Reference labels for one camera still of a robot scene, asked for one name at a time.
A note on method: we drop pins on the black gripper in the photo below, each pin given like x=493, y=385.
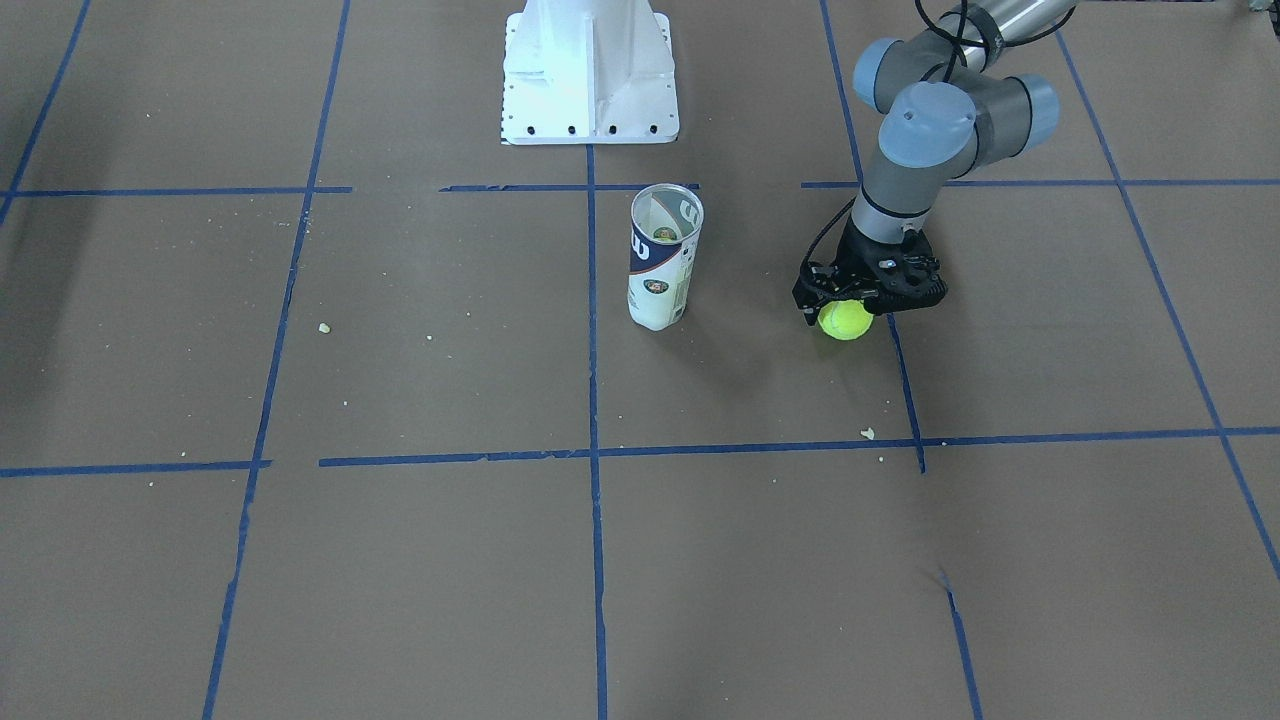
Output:
x=857, y=259

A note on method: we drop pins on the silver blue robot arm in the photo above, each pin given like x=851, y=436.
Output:
x=943, y=116

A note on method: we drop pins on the clear tennis ball can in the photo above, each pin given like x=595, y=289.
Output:
x=659, y=276

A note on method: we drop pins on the white pillar with base plate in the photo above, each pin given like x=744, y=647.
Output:
x=579, y=72

